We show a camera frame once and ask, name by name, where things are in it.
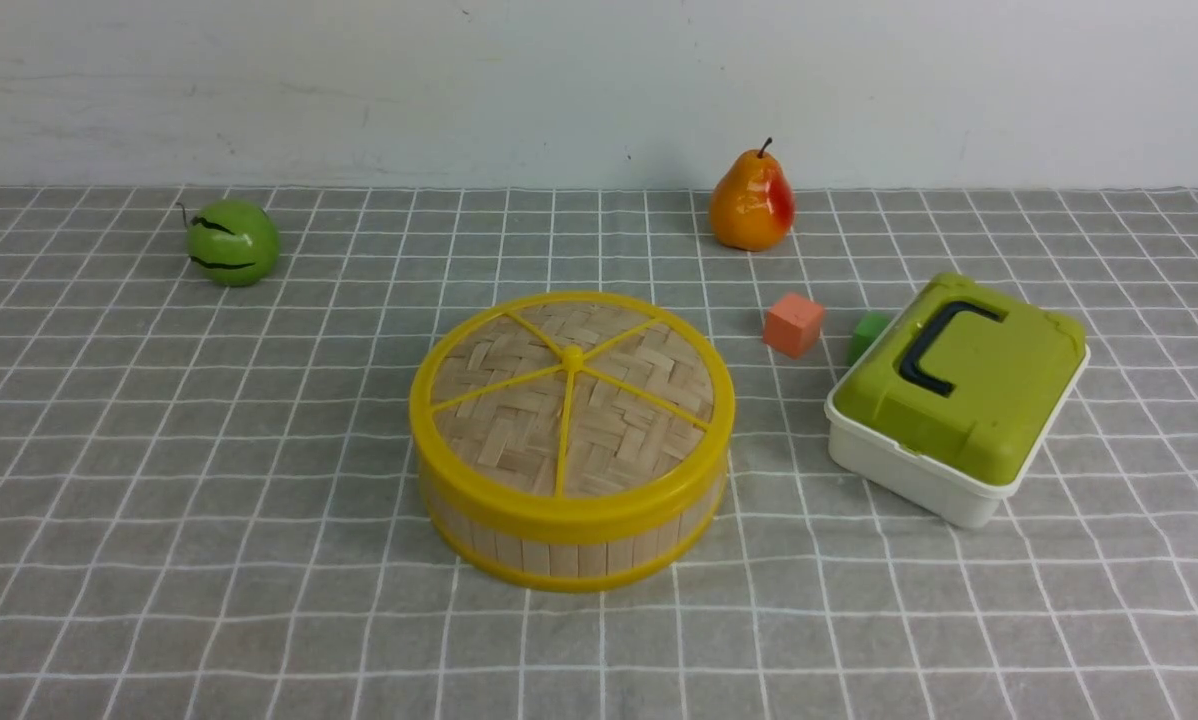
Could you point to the bamboo steamer base yellow rim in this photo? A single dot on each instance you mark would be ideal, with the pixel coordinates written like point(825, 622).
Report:
point(606, 561)

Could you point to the orange red pear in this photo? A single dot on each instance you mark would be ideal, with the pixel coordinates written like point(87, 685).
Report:
point(753, 207)

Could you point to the orange cube block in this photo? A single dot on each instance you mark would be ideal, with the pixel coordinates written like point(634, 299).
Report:
point(793, 325)

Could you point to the green lidded white plastic box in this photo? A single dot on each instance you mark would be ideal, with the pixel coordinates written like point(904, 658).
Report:
point(950, 405)

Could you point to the green cube block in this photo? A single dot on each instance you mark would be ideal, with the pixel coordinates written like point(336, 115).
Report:
point(869, 328)

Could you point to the grey checked tablecloth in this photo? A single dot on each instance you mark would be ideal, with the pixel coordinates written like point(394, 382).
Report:
point(208, 507)

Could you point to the green apple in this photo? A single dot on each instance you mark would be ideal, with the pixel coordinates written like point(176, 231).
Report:
point(231, 241)

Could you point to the yellow woven bamboo steamer lid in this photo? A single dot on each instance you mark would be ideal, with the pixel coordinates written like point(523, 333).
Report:
point(571, 418)

